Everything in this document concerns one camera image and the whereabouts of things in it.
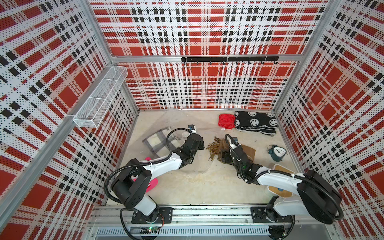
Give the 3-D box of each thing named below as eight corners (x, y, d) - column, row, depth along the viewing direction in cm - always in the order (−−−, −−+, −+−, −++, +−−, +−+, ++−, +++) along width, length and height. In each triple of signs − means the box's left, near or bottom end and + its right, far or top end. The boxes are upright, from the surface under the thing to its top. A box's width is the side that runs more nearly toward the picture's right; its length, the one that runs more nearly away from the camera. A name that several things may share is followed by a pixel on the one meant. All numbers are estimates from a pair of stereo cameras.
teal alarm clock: (270, 161, 95) (273, 158, 91) (266, 148, 101) (268, 144, 97) (285, 161, 95) (289, 158, 91) (280, 148, 101) (283, 144, 97)
